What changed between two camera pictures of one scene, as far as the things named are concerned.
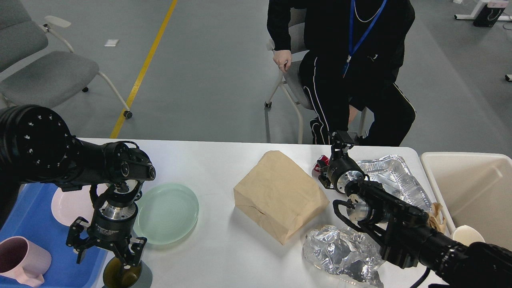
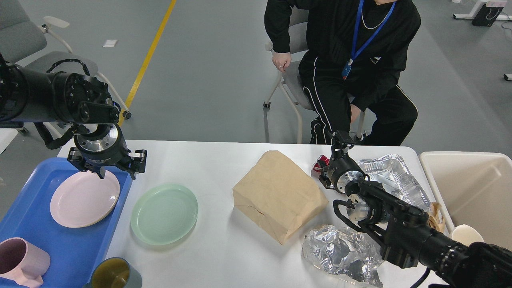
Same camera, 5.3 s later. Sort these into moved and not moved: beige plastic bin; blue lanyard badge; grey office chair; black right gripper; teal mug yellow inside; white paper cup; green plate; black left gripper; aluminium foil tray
Moved: black left gripper; teal mug yellow inside; blue lanyard badge
Not moved: beige plastic bin; green plate; white paper cup; aluminium foil tray; grey office chair; black right gripper
